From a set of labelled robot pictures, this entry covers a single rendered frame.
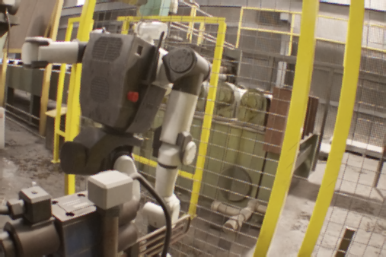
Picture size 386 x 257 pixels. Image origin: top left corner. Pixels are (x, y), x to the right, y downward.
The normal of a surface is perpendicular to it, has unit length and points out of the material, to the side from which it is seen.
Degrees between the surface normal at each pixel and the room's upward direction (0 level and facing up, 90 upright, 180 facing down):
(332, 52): 90
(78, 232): 90
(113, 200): 90
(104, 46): 81
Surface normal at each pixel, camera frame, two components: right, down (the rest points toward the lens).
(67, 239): 0.85, 0.22
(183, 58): -0.35, -0.06
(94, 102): -0.41, 0.19
